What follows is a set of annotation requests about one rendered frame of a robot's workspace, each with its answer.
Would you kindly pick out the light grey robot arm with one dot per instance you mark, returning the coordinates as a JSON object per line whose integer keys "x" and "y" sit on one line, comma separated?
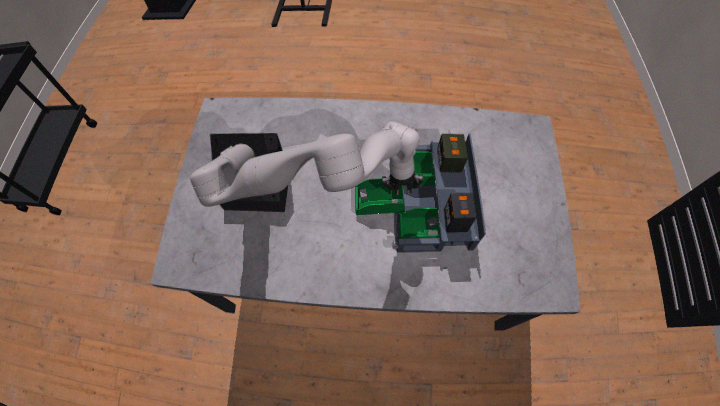
{"x": 338, "y": 160}

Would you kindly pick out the green bin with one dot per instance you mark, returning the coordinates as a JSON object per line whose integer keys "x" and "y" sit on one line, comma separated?
{"x": 414, "y": 224}
{"x": 423, "y": 164}
{"x": 379, "y": 199}

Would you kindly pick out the olive green tool case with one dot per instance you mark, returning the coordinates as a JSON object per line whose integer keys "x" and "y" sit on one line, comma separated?
{"x": 452, "y": 152}

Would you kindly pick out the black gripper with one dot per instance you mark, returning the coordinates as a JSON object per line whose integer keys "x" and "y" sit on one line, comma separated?
{"x": 416, "y": 183}

